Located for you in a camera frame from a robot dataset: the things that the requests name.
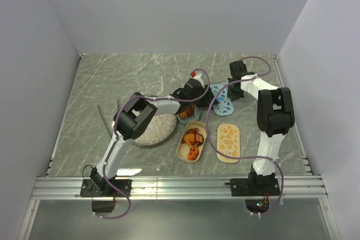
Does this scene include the purple cable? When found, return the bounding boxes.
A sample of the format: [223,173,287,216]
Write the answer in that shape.
[94,68,211,220]
[204,56,284,217]

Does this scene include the orange fried cutlet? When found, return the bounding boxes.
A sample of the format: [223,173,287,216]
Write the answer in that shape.
[178,111,188,120]

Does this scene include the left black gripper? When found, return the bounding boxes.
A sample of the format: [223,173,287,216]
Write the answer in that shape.
[190,85,219,109]

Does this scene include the red-brown meat slab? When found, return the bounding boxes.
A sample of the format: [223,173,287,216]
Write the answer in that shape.
[186,105,195,117]

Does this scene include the blue patterned lid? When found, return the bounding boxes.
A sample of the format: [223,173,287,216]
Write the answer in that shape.
[210,84,234,116]

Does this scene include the speckled round plate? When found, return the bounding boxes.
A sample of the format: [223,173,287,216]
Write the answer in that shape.
[133,114,177,147]

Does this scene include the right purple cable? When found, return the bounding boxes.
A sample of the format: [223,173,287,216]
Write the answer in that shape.
[204,56,284,217]

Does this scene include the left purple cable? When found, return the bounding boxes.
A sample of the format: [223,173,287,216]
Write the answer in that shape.
[94,68,211,220]

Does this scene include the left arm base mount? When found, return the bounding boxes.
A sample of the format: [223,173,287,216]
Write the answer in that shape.
[80,164,133,214]

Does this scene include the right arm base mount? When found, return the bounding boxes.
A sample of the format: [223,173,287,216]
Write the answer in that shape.
[225,173,282,215]

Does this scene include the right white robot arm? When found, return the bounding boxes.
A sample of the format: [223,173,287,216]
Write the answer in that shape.
[227,60,295,195]

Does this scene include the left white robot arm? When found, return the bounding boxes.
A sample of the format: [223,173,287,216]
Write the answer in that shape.
[90,74,210,196]

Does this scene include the beige lunch box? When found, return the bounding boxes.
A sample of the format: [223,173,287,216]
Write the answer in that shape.
[177,121,207,164]

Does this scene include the blue lunch box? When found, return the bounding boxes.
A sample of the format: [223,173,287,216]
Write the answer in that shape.
[177,106,200,125]

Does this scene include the aluminium frame rail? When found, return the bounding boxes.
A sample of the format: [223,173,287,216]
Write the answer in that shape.
[30,175,328,201]

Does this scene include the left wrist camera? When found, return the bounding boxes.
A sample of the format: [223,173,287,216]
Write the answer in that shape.
[191,71,204,84]

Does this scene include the spotted orange food piece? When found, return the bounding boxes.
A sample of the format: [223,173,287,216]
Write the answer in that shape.
[187,147,199,161]

